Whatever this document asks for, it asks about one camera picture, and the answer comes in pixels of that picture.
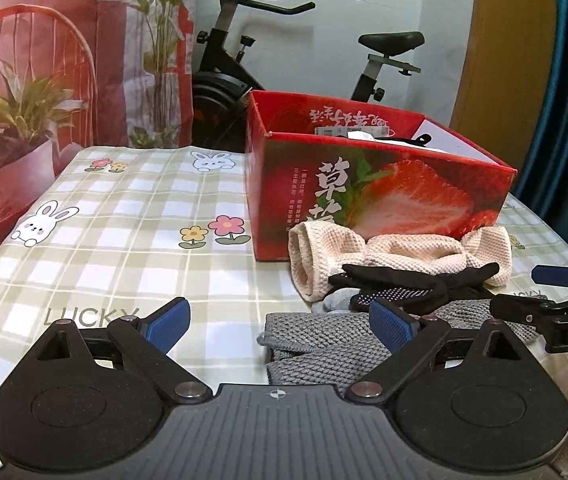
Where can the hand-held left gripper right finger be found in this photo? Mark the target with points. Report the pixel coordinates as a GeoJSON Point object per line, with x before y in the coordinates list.
{"type": "Point", "coordinates": [391, 325]}

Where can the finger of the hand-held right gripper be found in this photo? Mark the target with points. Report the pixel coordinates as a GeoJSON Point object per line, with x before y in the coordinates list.
{"type": "Point", "coordinates": [524, 310]}
{"type": "Point", "coordinates": [556, 275]}

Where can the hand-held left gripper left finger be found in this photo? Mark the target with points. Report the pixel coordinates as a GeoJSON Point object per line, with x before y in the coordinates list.
{"type": "Point", "coordinates": [168, 324]}

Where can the black dotted glove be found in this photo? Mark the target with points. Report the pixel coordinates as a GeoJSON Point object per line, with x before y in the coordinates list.
{"type": "Point", "coordinates": [394, 280]}

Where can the grey knit towel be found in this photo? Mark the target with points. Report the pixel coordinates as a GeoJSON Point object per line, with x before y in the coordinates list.
{"type": "Point", "coordinates": [309, 340]}

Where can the red strawberry cardboard box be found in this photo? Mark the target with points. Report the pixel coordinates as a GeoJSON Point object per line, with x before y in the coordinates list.
{"type": "Point", "coordinates": [289, 185]}

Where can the light blue sock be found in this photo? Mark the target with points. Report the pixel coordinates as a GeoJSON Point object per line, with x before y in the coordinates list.
{"type": "Point", "coordinates": [339, 302]}

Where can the pink waffle towel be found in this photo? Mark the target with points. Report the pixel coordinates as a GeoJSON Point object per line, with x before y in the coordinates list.
{"type": "Point", "coordinates": [324, 250]}

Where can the wooden door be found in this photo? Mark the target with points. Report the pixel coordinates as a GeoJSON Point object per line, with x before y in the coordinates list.
{"type": "Point", "coordinates": [504, 60]}

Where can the black exercise bike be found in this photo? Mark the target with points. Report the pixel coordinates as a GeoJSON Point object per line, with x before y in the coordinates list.
{"type": "Point", "coordinates": [218, 85]}

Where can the red plant printed curtain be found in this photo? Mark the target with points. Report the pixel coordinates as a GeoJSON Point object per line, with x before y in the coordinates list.
{"type": "Point", "coordinates": [63, 60]}

